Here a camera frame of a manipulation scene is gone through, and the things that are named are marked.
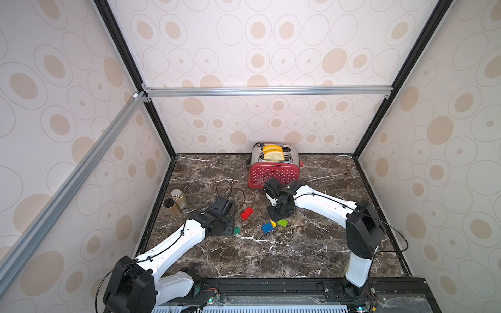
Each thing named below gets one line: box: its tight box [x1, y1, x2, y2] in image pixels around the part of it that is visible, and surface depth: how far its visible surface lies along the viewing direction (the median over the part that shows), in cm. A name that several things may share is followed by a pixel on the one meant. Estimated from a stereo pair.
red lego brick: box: [240, 206, 254, 221], surface depth 96 cm
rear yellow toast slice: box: [262, 144, 284, 154], surface depth 97 cm
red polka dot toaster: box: [247, 142, 304, 190], surface depth 96 cm
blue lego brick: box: [260, 222, 276, 235], surface depth 91 cm
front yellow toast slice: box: [262, 150, 285, 162], surface depth 95 cm
